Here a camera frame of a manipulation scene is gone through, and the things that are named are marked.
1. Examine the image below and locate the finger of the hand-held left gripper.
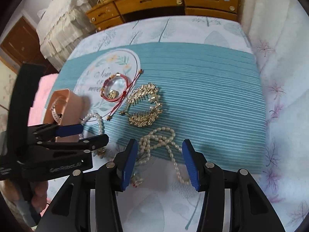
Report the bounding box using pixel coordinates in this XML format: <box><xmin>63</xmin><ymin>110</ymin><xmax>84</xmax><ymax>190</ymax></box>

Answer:
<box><xmin>28</xmin><ymin>123</ymin><xmax>84</xmax><ymax>142</ymax></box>
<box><xmin>34</xmin><ymin>134</ymin><xmax>110</xmax><ymax>154</ymax></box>

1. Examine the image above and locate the gold hair comb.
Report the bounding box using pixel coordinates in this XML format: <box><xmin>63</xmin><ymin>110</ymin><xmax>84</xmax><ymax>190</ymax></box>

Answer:
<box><xmin>119</xmin><ymin>103</ymin><xmax>164</xmax><ymax>128</ymax></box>
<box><xmin>125</xmin><ymin>83</ymin><xmax>160</xmax><ymax>107</ymax></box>

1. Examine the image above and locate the brown wooden door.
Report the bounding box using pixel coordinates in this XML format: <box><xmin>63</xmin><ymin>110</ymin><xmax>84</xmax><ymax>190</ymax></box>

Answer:
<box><xmin>0</xmin><ymin>16</ymin><xmax>59</xmax><ymax>75</ymax></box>

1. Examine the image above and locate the long pearl necklace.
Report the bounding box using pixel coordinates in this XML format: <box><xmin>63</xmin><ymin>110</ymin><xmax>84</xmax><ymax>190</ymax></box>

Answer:
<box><xmin>137</xmin><ymin>127</ymin><xmax>192</xmax><ymax>186</ymax></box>

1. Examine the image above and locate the pink storage box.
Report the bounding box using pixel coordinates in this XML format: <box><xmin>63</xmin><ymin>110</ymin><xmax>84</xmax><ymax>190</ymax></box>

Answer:
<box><xmin>43</xmin><ymin>89</ymin><xmax>92</xmax><ymax>150</ymax></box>

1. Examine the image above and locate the person's left hand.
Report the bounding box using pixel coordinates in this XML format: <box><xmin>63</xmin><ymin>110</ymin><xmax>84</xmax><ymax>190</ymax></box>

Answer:
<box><xmin>30</xmin><ymin>181</ymin><xmax>50</xmax><ymax>214</ymax></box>

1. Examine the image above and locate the white dotted strap band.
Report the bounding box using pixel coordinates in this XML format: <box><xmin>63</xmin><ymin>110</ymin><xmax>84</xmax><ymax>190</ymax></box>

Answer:
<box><xmin>51</xmin><ymin>97</ymin><xmax>64</xmax><ymax>124</ymax></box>

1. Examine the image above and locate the red string bracelet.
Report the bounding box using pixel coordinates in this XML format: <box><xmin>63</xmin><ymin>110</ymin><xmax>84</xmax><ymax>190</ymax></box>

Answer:
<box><xmin>100</xmin><ymin>70</ymin><xmax>144</xmax><ymax>122</ymax></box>

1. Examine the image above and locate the pink blanket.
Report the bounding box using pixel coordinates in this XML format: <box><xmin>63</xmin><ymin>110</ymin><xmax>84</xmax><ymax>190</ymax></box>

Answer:
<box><xmin>28</xmin><ymin>74</ymin><xmax>59</xmax><ymax>126</ymax></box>

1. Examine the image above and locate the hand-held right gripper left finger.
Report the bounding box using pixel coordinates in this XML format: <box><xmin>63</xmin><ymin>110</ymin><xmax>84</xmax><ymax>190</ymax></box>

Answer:
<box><xmin>40</xmin><ymin>138</ymin><xmax>138</xmax><ymax>232</ymax></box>

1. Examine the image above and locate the small pearl bracelet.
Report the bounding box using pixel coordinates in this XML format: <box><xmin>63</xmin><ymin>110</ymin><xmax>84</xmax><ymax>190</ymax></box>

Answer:
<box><xmin>80</xmin><ymin>112</ymin><xmax>105</xmax><ymax>136</ymax></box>

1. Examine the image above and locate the cream lace cloth cover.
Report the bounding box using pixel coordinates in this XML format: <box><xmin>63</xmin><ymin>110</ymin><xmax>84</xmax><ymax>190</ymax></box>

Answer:
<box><xmin>36</xmin><ymin>0</ymin><xmax>103</xmax><ymax>64</ymax></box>

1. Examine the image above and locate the teal white printed tablecloth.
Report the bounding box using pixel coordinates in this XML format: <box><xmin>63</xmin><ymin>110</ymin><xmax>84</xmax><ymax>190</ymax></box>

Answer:
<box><xmin>45</xmin><ymin>16</ymin><xmax>269</xmax><ymax>232</ymax></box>

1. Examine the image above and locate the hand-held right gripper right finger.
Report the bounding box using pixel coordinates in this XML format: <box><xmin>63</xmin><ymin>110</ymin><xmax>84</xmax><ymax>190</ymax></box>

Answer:
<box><xmin>182</xmin><ymin>139</ymin><xmax>288</xmax><ymax>232</ymax></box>

